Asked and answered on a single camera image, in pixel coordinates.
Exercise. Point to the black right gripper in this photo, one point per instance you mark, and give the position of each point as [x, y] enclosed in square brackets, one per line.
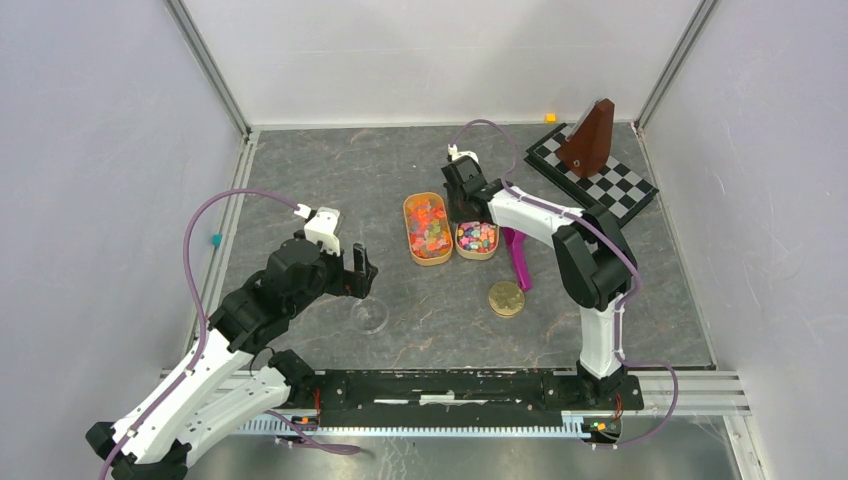
[454, 215]

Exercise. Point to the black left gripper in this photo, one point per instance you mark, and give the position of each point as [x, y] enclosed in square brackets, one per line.
[357, 283]

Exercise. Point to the clear plastic round jar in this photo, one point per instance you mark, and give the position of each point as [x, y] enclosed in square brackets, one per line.
[369, 316]

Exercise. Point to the gold tin of star candies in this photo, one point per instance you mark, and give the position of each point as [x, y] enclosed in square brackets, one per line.
[476, 240]

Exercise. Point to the magenta plastic scoop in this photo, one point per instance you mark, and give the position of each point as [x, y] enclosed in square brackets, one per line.
[514, 240]

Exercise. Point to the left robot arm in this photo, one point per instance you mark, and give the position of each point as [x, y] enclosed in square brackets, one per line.
[177, 423]

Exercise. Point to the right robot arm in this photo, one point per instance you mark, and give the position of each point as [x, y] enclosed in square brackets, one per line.
[596, 266]

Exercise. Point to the gold tin of gummy candies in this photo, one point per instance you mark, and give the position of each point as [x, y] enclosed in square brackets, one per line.
[429, 235]

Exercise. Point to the gold round jar lid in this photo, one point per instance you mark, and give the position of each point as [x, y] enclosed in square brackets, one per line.
[506, 299]

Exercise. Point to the brown wooden metronome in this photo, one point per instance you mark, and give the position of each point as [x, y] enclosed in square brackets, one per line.
[585, 150]

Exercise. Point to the black white chessboard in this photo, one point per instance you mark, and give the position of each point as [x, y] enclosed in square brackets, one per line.
[617, 187]

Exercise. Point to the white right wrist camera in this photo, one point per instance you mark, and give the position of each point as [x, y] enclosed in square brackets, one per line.
[454, 154]

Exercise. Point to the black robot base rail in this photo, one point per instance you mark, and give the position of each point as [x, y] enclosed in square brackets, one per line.
[463, 398]

